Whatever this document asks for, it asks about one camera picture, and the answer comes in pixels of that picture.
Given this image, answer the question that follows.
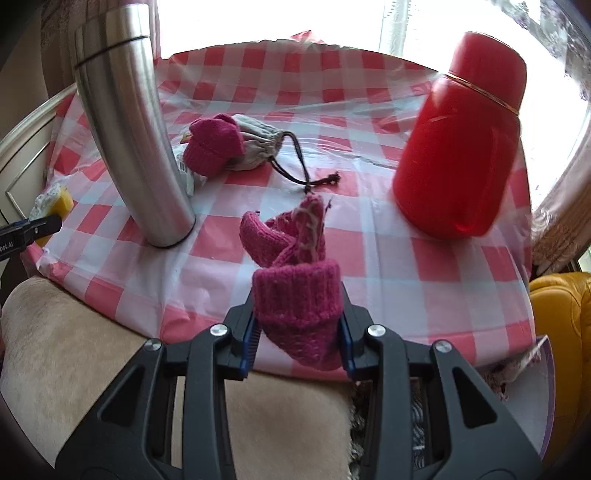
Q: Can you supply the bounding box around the yellow sofa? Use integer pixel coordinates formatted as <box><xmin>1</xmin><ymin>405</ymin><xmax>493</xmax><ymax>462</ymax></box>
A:
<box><xmin>529</xmin><ymin>271</ymin><xmax>591</xmax><ymax>416</ymax></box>

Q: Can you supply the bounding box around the white panelled cabinet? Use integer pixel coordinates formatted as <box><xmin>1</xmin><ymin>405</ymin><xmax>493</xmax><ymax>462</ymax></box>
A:
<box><xmin>0</xmin><ymin>85</ymin><xmax>77</xmax><ymax>222</ymax></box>

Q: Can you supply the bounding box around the patterned fringe cloth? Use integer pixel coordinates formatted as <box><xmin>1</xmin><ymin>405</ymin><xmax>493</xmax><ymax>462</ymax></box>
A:
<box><xmin>348</xmin><ymin>360</ymin><xmax>513</xmax><ymax>469</ymax></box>

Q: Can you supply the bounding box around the red thermos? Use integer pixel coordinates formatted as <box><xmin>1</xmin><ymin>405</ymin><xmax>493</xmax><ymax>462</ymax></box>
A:
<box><xmin>392</xmin><ymin>31</ymin><xmax>528</xmax><ymax>238</ymax></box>

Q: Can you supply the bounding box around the grey drawstring pouch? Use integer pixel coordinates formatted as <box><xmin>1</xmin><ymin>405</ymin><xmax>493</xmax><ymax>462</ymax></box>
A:
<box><xmin>226</xmin><ymin>114</ymin><xmax>341</xmax><ymax>192</ymax></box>

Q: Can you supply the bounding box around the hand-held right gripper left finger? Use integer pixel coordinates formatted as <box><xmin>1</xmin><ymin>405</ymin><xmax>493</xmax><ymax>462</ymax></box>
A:
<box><xmin>55</xmin><ymin>286</ymin><xmax>259</xmax><ymax>480</ymax></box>

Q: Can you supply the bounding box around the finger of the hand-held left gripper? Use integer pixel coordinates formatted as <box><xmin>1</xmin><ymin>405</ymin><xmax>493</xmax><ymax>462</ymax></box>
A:
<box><xmin>0</xmin><ymin>216</ymin><xmax>62</xmax><ymax>244</ymax></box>

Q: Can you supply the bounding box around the yellow cloth item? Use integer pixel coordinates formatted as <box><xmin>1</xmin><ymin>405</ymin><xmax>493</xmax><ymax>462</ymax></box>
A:
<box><xmin>30</xmin><ymin>182</ymin><xmax>75</xmax><ymax>247</ymax></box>

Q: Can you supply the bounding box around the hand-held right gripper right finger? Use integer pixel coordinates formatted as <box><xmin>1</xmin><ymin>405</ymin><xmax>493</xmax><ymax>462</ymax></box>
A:
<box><xmin>339</xmin><ymin>281</ymin><xmax>543</xmax><ymax>480</ymax></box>

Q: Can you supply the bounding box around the stainless steel thermos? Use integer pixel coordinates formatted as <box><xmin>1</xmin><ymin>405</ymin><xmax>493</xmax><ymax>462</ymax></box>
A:
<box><xmin>69</xmin><ymin>4</ymin><xmax>197</xmax><ymax>248</ymax></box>

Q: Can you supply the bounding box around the floral white cloth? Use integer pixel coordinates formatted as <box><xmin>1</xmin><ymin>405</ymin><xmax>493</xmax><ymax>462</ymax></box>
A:
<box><xmin>174</xmin><ymin>131</ymin><xmax>208</xmax><ymax>197</ymax></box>

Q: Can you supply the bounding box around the red checked tablecloth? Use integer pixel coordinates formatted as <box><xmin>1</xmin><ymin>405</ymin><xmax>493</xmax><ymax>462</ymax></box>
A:
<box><xmin>25</xmin><ymin>39</ymin><xmax>536</xmax><ymax>381</ymax></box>

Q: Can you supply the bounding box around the beige plush cushion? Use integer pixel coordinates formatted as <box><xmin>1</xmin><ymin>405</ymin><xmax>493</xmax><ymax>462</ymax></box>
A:
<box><xmin>0</xmin><ymin>277</ymin><xmax>354</xmax><ymax>480</ymax></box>

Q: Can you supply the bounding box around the white box with purple edge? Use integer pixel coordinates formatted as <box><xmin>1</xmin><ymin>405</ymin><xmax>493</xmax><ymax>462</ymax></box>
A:
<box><xmin>501</xmin><ymin>335</ymin><xmax>555</xmax><ymax>462</ymax></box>

